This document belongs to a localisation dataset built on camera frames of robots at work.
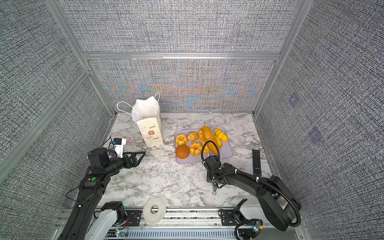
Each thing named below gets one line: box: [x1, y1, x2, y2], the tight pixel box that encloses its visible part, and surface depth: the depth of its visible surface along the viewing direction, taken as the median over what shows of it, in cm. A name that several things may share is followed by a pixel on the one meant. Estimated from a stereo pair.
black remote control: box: [252, 149, 262, 177], surface depth 94 cm
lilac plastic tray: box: [174, 128, 203, 164], surface depth 96 cm
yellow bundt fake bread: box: [175, 133, 188, 146], surface depth 102 cm
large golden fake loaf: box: [202, 125, 218, 155], surface depth 99 cm
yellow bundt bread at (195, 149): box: [189, 142, 203, 157], surface depth 97 cm
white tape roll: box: [142, 197, 167, 224], surface depth 77 cm
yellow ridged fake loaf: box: [214, 128, 229, 142], surface depth 105 cm
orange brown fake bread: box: [175, 144, 190, 159], surface depth 95 cm
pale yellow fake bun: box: [187, 131, 198, 141], surface depth 102 cm
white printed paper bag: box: [116, 91, 164, 148], surface depth 92 cm
